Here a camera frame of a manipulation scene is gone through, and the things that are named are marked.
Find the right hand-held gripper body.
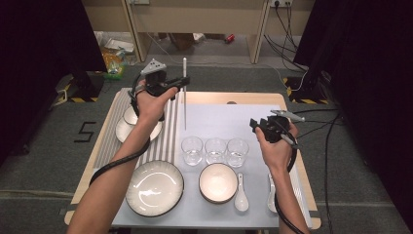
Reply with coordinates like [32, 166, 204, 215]
[259, 109, 306, 144]

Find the white ceramic spoon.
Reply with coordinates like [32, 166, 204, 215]
[267, 173, 279, 214]
[234, 173, 249, 213]

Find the green snack bag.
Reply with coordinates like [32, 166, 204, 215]
[104, 62, 126, 81]

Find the brown cardboard box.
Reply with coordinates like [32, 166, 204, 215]
[169, 32, 196, 52]

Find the orange snack bag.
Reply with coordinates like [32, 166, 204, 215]
[101, 48, 126, 71]

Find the beige wooden desk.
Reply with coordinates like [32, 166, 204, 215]
[81, 0, 316, 64]

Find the black stand base striped tape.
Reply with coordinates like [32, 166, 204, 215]
[55, 71, 105, 103]
[282, 69, 332, 105]

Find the white chopstick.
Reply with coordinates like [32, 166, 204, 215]
[182, 58, 189, 131]

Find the bundle of black cables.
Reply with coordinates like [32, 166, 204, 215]
[263, 3, 310, 72]

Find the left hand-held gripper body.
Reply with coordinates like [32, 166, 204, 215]
[140, 58, 178, 97]

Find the white woven mat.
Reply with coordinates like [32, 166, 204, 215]
[289, 166, 314, 229]

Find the person's right hand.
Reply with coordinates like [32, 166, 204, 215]
[255, 125, 299, 170]

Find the clear drinking glass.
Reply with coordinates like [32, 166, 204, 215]
[180, 136, 205, 167]
[226, 137, 250, 169]
[205, 137, 227, 165]

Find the black curtain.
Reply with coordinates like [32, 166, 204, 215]
[0, 0, 108, 164]
[293, 0, 413, 225]

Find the striped woven placemat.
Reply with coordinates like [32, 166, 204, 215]
[93, 87, 181, 170]

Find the person's left hand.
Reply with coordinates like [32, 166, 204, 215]
[135, 87, 179, 122]

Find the white plate with dark rim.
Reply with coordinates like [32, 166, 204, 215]
[125, 160, 185, 218]
[115, 108, 164, 144]

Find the white bowl with dark rim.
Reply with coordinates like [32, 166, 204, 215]
[198, 162, 239, 205]
[123, 105, 140, 126]

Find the thin black cable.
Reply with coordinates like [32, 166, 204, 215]
[291, 108, 345, 234]

